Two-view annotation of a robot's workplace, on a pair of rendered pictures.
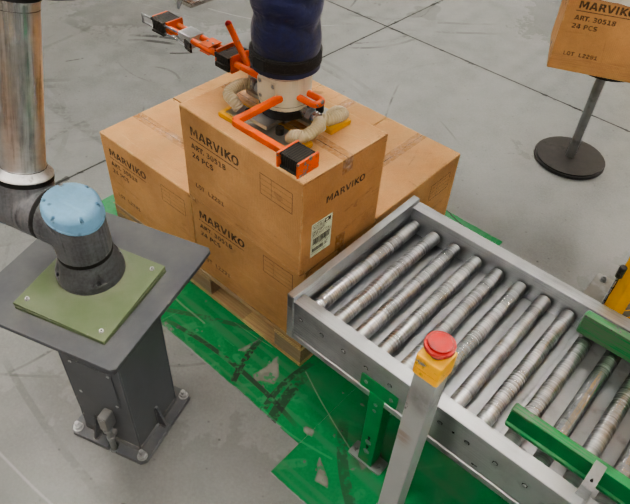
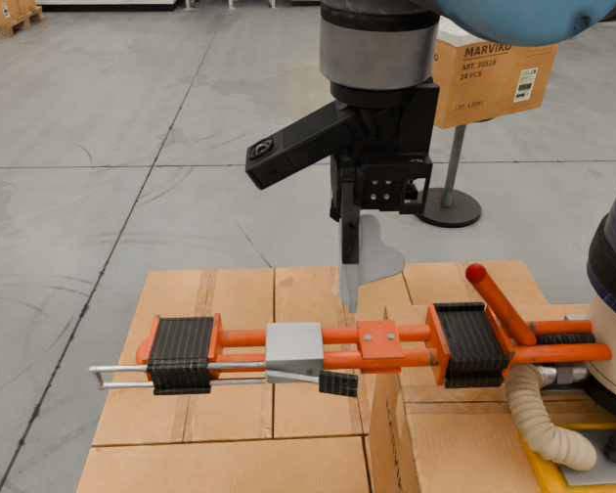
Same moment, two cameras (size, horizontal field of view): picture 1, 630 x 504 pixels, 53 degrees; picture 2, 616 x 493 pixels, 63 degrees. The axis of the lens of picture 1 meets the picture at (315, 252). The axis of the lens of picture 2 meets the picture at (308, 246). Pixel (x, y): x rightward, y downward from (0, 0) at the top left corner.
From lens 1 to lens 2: 2.01 m
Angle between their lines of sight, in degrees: 32
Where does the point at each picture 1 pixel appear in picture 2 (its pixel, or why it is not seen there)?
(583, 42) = (471, 91)
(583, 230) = (540, 264)
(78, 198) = not seen: outside the picture
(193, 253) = not seen: outside the picture
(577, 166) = (462, 210)
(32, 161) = not seen: outside the picture
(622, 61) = (503, 96)
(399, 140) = (457, 285)
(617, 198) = (515, 221)
